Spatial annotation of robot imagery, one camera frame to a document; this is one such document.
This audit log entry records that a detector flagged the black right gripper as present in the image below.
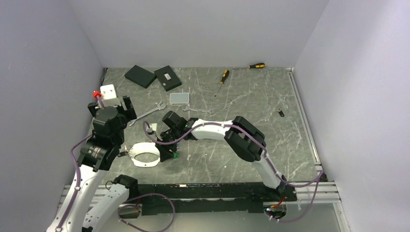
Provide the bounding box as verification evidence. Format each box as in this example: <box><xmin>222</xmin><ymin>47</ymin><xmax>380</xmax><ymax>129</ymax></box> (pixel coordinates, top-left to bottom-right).
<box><xmin>155</xmin><ymin>128</ymin><xmax>182</xmax><ymax>163</ymax></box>

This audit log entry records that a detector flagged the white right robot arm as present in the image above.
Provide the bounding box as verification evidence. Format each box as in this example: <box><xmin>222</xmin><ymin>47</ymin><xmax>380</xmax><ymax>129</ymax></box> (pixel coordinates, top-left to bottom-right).
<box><xmin>155</xmin><ymin>111</ymin><xmax>296</xmax><ymax>201</ymax></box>

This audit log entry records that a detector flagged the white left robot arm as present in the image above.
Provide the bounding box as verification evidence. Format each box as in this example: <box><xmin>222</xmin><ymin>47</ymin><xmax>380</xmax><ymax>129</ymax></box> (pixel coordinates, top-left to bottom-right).
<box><xmin>47</xmin><ymin>96</ymin><xmax>140</xmax><ymax>232</ymax></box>

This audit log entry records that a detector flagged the large silver wrench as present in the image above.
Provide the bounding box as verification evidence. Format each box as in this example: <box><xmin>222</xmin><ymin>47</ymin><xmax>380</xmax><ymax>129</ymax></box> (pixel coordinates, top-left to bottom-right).
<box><xmin>128</xmin><ymin>101</ymin><xmax>167</xmax><ymax>126</ymax></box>

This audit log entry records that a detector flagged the black flat box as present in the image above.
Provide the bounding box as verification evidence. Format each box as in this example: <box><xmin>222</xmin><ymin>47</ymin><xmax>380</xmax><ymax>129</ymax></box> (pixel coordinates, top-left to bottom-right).
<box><xmin>124</xmin><ymin>65</ymin><xmax>157</xmax><ymax>89</ymax></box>

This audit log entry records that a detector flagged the small silver wrench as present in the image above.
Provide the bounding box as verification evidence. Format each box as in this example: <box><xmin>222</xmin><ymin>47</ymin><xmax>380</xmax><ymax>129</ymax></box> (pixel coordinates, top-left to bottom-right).
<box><xmin>182</xmin><ymin>106</ymin><xmax>214</xmax><ymax>114</ymax></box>

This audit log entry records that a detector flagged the black box with label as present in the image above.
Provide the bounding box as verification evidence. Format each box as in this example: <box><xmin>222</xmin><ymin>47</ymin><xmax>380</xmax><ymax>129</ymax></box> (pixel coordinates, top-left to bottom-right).
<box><xmin>154</xmin><ymin>65</ymin><xmax>182</xmax><ymax>92</ymax></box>

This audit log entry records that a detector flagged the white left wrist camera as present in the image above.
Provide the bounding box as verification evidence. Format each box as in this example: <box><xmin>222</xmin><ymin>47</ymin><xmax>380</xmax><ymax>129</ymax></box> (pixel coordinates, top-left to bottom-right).
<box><xmin>100</xmin><ymin>84</ymin><xmax>121</xmax><ymax>107</ymax></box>

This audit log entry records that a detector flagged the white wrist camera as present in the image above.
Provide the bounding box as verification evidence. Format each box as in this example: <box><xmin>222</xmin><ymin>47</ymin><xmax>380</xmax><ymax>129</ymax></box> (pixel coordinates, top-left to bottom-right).
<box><xmin>147</xmin><ymin>123</ymin><xmax>158</xmax><ymax>133</ymax></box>
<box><xmin>100</xmin><ymin>84</ymin><xmax>121</xmax><ymax>107</ymax></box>

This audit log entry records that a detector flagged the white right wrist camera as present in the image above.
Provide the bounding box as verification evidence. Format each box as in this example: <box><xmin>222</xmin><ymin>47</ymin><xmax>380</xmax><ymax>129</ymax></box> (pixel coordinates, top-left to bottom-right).
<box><xmin>147</xmin><ymin>123</ymin><xmax>158</xmax><ymax>133</ymax></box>

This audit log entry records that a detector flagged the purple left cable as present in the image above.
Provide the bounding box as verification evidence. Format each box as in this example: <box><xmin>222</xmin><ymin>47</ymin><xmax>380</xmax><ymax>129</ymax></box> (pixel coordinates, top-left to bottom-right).
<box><xmin>117</xmin><ymin>192</ymin><xmax>176</xmax><ymax>232</ymax></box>

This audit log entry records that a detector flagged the white network switch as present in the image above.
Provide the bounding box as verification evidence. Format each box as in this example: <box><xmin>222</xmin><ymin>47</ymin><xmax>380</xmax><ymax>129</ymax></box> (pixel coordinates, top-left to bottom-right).
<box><xmin>169</xmin><ymin>92</ymin><xmax>190</xmax><ymax>104</ymax></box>

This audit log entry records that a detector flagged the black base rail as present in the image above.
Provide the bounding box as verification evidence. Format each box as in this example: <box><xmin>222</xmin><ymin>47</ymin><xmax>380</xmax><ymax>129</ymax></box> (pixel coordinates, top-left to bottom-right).
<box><xmin>128</xmin><ymin>182</ymin><xmax>297</xmax><ymax>216</ymax></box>

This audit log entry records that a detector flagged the orange black screwdriver at wall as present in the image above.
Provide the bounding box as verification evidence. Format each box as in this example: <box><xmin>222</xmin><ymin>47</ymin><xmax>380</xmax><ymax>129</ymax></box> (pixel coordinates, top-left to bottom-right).
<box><xmin>233</xmin><ymin>63</ymin><xmax>265</xmax><ymax>70</ymax></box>

